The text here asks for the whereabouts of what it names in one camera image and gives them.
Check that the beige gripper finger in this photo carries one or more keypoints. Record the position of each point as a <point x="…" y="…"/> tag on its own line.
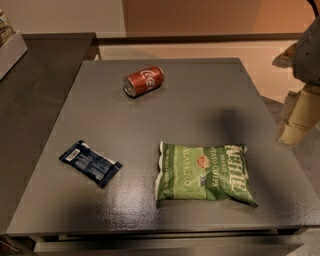
<point x="300" y="113"/>
<point x="285" y="59"/>

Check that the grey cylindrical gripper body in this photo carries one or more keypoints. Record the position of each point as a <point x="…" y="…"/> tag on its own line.
<point x="308" y="55"/>

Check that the red coke can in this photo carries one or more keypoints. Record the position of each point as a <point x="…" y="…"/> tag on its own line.
<point x="143" y="81"/>

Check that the green jalapeno chips bag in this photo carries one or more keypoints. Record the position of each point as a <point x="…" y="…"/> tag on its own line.
<point x="203" y="173"/>

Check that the blue snack packet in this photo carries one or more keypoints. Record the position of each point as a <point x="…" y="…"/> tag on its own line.
<point x="93" y="165"/>

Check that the white box on counter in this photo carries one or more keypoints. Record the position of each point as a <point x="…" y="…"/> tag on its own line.
<point x="11" y="52"/>

